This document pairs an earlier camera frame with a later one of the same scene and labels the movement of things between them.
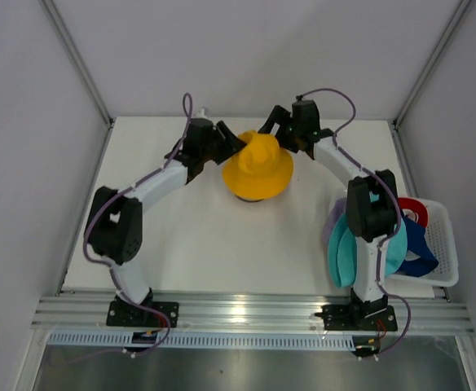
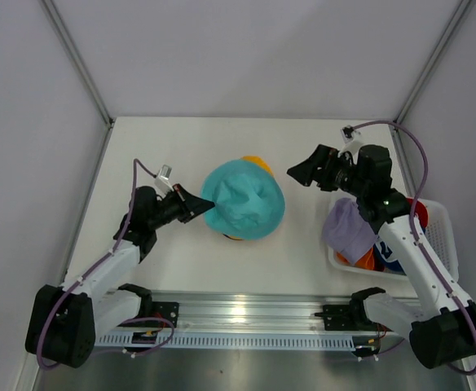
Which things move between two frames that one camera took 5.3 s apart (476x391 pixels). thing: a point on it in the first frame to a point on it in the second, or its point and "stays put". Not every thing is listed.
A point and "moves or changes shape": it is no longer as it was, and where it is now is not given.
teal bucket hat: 342,252 to 249,201
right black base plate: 345,318 stays put
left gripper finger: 229,137 to 191,204
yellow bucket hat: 261,169 moves or changes shape
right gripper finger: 278,115 to 310,169
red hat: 417,206 stays put
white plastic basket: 439,233 stays put
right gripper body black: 287,133 to 338,173
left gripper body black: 218,151 to 169,209
